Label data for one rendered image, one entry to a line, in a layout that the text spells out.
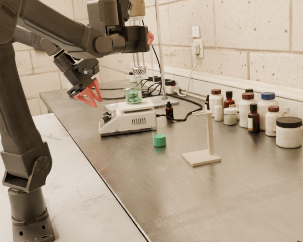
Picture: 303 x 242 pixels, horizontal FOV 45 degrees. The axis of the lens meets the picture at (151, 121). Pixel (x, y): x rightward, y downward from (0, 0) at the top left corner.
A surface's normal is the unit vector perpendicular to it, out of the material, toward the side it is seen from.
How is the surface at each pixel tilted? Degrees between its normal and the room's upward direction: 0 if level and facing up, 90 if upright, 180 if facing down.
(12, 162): 98
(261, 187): 0
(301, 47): 90
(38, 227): 0
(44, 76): 90
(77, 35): 88
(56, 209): 0
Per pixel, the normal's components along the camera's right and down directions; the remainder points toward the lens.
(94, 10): -0.56, 0.25
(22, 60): 0.38, 0.21
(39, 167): 0.83, 0.07
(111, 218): -0.09, -0.96
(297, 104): -0.92, 0.18
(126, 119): 0.12, 0.25
